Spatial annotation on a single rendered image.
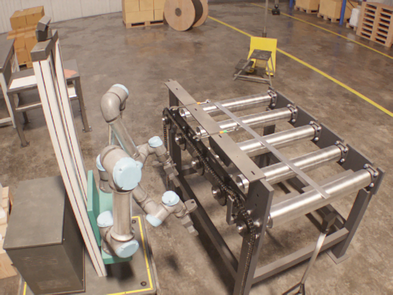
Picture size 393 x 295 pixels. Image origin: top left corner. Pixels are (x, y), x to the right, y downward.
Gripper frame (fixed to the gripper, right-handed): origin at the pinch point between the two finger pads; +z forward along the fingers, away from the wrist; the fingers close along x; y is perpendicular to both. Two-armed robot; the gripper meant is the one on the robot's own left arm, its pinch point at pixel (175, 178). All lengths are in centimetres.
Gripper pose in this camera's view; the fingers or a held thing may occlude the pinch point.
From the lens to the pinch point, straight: 211.5
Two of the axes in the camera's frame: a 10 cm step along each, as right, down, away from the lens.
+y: 9.1, -4.1, -1.0
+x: -1.1, -4.6, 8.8
